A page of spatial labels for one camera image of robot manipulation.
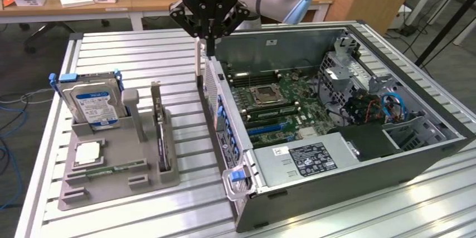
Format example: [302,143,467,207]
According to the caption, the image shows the Nvidia graphics card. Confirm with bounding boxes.
[151,81,175,173]

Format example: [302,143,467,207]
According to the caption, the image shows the metal CPU socket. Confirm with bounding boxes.
[250,83,286,108]

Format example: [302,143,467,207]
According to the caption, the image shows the installed RAM stick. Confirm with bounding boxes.
[246,106,300,120]

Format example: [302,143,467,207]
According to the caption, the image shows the perforated metal drive cage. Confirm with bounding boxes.
[319,51,375,96]

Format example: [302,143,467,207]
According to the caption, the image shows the wooden desk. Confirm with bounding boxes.
[0,0,336,31]

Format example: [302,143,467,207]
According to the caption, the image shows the green motherboard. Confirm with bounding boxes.
[222,65,338,150]

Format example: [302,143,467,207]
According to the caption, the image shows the black chair base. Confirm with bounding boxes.
[18,22,75,54]

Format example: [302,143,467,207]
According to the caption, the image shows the hard disk with blue caddy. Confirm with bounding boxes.
[50,68,126,132]

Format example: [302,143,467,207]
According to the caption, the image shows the blue expansion slot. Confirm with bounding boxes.
[247,123,291,136]

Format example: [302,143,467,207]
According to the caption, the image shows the silver chipset heatsink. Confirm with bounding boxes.
[298,127,322,139]

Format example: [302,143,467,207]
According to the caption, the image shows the black floor pedal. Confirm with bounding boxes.
[398,25,420,37]

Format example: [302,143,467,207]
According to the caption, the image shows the grey power supply unit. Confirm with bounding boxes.
[252,133,362,188]

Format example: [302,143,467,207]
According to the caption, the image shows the silver CPU chip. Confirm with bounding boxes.
[74,142,104,166]

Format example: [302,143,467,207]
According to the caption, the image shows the black stand pole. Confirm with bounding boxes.
[415,0,476,67]

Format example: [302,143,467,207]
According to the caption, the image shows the black plastic shroud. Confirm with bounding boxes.
[331,124,406,163]

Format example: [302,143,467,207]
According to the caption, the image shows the blue case latch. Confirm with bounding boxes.
[230,171,250,183]

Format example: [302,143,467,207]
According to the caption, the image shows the green RAM stick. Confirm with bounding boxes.
[68,161,146,179]

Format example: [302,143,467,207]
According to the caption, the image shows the metal disk bay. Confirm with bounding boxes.
[383,115,443,152]

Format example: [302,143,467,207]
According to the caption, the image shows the grey parts rack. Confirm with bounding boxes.
[58,89,183,211]

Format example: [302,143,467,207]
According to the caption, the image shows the open black PC case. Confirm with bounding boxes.
[195,20,476,233]

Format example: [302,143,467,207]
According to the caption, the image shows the blue disk wire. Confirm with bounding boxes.
[379,92,410,124]

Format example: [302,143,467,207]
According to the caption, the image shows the blue floor cable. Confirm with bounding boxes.
[0,104,30,211]

